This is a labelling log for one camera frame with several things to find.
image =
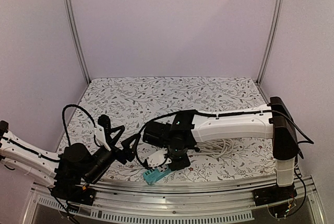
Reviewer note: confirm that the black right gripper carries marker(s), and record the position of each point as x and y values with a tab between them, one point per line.
178	163

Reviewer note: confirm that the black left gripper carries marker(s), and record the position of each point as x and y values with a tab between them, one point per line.
121	156

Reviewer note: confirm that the light blue cube socket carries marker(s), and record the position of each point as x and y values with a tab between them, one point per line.
154	175

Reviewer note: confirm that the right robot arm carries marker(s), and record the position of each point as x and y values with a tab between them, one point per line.
190	128

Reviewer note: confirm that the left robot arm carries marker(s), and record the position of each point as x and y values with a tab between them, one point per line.
68	175

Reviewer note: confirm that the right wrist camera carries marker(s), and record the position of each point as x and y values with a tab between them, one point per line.
157	159

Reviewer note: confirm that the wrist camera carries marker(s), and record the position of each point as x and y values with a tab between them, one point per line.
157	159
100	131

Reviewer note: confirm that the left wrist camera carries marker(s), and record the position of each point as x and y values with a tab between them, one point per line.
100	131

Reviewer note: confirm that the aluminium front rail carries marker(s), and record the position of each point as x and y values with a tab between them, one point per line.
205	202

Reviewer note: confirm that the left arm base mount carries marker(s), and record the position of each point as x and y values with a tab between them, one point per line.
81	194

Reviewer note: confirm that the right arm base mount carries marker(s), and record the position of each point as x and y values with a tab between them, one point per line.
273	194

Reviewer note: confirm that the left aluminium corner post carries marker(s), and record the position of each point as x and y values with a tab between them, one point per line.
76	41

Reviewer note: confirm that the aluminium corner post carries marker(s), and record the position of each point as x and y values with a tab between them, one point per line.
76	41
270	41

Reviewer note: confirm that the right aluminium corner post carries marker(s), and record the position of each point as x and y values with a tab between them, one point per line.
270	41

